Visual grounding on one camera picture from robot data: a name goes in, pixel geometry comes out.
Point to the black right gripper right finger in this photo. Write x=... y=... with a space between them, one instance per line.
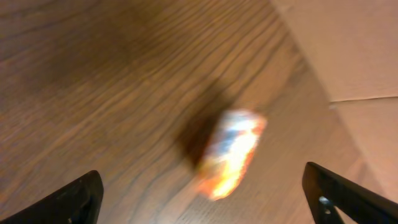
x=327 y=192

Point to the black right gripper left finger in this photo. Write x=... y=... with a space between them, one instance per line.
x=78 y=202

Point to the small orange tissue pack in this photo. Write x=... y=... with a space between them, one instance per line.
x=229 y=152

